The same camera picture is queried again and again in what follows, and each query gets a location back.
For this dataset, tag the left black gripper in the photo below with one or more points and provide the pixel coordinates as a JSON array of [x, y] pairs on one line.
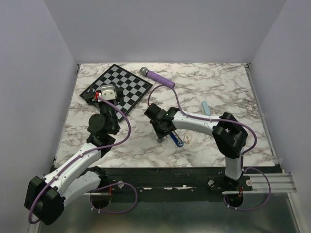
[[119, 96]]

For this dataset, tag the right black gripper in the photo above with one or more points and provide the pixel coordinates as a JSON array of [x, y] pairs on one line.
[[159, 134]]

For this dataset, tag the white staple box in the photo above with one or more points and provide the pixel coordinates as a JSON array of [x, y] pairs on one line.
[[188, 137]]

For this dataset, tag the light blue stapler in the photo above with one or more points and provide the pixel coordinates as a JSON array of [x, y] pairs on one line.
[[205, 108]]

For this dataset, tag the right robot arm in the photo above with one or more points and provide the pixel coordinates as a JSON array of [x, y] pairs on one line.
[[229, 134]]

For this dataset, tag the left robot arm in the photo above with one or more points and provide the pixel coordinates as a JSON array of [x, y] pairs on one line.
[[47, 197]]

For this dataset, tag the purple glitter toy microphone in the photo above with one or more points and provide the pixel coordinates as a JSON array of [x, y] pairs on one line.
[[156, 77]]

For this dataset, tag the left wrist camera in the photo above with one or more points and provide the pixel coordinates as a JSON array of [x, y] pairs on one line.
[[106, 92]]

